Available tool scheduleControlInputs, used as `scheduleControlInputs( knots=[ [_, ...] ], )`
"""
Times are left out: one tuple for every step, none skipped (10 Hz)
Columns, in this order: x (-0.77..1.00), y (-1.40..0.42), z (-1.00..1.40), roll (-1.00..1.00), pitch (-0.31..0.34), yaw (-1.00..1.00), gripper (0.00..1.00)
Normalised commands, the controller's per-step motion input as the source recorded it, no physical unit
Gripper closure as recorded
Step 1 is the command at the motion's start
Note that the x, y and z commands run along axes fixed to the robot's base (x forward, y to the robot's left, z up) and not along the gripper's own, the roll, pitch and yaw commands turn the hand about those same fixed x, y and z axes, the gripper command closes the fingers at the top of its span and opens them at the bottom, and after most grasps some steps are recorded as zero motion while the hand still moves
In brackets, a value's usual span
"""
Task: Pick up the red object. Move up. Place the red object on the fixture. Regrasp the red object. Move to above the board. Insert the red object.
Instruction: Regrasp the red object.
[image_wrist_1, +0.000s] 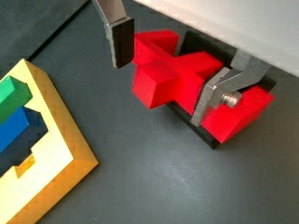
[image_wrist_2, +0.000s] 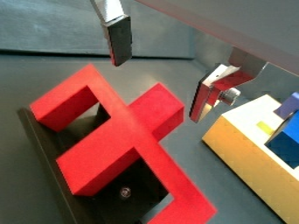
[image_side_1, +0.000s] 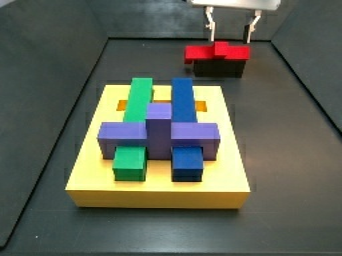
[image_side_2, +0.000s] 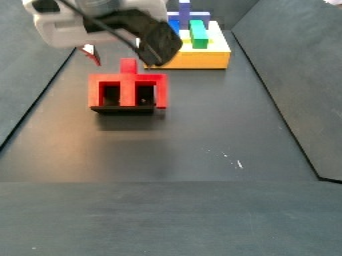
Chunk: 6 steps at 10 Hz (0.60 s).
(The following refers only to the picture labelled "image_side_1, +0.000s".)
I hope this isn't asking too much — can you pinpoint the purple cross-shaped block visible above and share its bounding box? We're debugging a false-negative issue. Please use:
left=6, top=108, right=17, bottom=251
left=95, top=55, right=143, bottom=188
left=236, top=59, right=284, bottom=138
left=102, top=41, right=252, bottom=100
left=98, top=103, right=221, bottom=161

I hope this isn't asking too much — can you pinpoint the blue rectangular bar block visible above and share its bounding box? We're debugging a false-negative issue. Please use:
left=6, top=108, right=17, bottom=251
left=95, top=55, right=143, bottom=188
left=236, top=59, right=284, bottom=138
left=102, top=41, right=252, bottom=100
left=171, top=78, right=204, bottom=182

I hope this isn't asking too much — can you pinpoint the yellow wooden base board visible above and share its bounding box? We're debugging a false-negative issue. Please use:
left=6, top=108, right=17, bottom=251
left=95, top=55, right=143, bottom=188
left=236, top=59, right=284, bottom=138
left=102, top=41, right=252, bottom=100
left=66, top=85, right=250, bottom=209

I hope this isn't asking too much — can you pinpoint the green rectangular bar block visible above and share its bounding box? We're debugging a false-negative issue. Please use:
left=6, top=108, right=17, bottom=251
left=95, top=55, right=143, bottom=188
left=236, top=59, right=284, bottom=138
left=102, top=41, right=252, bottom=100
left=113, top=78, right=153, bottom=181

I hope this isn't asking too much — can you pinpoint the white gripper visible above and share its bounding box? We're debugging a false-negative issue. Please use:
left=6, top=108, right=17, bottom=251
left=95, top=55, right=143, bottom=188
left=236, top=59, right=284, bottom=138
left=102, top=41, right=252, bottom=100
left=186, top=0, right=282, bottom=44

